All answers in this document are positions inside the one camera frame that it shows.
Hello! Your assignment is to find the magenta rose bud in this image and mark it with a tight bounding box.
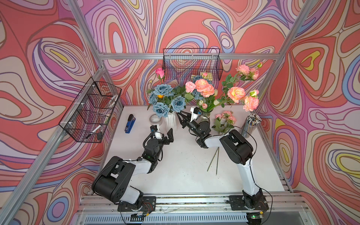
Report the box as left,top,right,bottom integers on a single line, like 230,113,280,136
155,68,165,83

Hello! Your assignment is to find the white ribbed ceramic vase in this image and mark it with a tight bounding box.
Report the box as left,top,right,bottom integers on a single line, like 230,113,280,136
164,112,178,134

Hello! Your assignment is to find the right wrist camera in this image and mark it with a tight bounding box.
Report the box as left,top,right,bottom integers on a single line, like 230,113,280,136
190,106,202,122

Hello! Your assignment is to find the clear tape roll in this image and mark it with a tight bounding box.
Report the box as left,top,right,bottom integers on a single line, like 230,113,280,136
149,114,163,127

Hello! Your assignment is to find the back black wire basket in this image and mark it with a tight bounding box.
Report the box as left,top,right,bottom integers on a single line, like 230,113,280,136
163,47,223,82

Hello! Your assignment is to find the clear glass vase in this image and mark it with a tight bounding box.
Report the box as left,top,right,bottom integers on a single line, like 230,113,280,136
200,111,211,122

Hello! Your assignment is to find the peach rose bouquet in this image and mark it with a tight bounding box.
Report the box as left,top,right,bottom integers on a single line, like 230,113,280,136
187,61,263,113

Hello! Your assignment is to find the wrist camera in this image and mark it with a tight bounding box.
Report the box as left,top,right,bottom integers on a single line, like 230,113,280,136
150,125,163,140
190,106,202,122

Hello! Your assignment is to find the blue rose bouquet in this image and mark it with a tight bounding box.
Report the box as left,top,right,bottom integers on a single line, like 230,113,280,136
146,82,197,118

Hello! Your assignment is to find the blue black stapler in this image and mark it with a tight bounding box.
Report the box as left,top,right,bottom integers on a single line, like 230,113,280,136
125,114,136,134

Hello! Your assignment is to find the left black wire basket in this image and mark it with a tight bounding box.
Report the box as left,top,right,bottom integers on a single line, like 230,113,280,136
59,77,122,143

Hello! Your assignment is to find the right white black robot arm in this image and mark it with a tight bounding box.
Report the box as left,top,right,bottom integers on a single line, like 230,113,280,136
176,107,272,212

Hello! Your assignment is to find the pink peach rose spray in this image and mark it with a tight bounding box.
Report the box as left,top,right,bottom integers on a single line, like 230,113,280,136
207,111,237,171

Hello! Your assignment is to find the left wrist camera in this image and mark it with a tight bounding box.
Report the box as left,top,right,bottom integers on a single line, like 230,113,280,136
150,125,163,140

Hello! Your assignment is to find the metal mesh pencil cup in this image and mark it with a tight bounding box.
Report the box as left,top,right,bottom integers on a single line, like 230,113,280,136
242,113,262,138

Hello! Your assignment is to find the yellow sponge in basket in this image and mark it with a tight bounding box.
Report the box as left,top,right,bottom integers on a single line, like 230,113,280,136
191,72,213,82

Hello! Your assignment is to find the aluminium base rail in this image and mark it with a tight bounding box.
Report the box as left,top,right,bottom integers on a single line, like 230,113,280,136
74,192,317,225

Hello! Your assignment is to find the light pink rose stem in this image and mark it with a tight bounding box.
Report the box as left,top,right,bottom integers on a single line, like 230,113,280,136
213,114,226,174

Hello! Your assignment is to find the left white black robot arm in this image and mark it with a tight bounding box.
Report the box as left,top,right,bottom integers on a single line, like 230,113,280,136
91,125,174,212

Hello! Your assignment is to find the black wire basket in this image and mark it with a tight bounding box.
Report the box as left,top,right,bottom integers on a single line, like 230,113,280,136
59,77,122,143
163,47,223,82

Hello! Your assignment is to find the white marker in basket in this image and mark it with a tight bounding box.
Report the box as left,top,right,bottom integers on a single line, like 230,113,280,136
85,125,102,139

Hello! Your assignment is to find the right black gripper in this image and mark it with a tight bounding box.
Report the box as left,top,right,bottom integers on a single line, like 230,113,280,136
176,110,202,137

